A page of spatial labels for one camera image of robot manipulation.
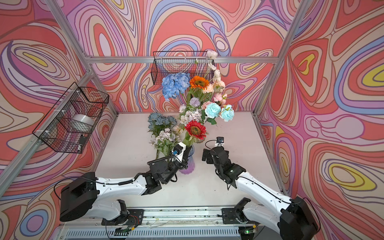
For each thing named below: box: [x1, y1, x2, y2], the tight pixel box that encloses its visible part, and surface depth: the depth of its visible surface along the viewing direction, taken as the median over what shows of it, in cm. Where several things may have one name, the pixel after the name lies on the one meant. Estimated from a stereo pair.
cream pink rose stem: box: [213, 80, 226, 93], surface depth 82 cm
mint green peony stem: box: [201, 102, 235, 125], surface depth 72 cm
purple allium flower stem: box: [189, 97, 201, 107], surface depth 82 cm
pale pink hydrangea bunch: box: [180, 108, 202, 126], surface depth 80 cm
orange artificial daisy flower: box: [189, 75, 210, 90], surface depth 75 cm
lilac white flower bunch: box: [149, 128, 181, 163], surface depth 97 cm
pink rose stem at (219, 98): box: [213, 93, 227, 106], surface depth 80 cm
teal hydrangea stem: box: [147, 112, 177, 137], surface depth 107 cm
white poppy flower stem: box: [204, 50, 221, 82], surface depth 76 cm
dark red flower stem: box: [182, 120, 208, 147], surface depth 63 cm
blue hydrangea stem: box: [161, 72, 191, 101], surface depth 72 cm
